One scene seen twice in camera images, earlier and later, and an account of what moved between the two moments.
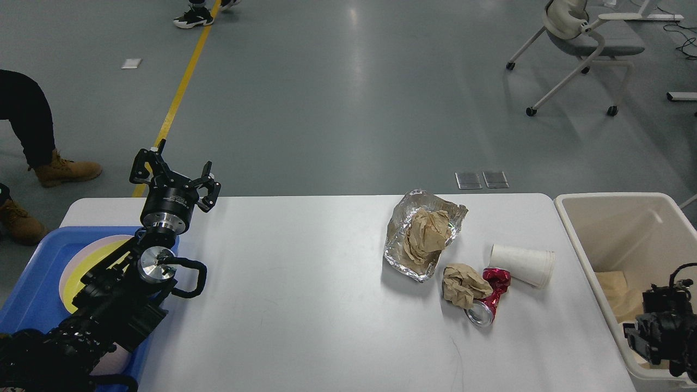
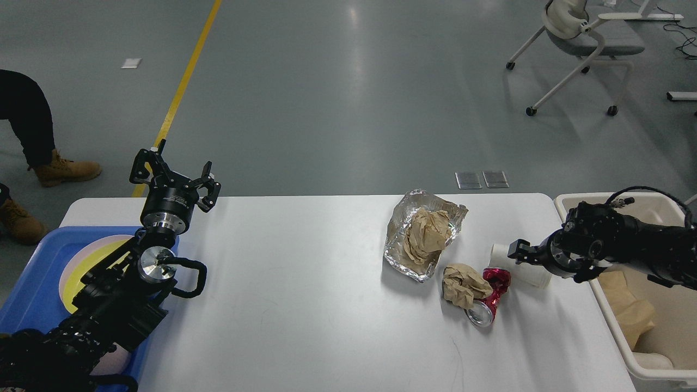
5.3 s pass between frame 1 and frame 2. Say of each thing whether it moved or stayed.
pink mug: stayed
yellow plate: stayed
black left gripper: stayed
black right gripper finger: moved
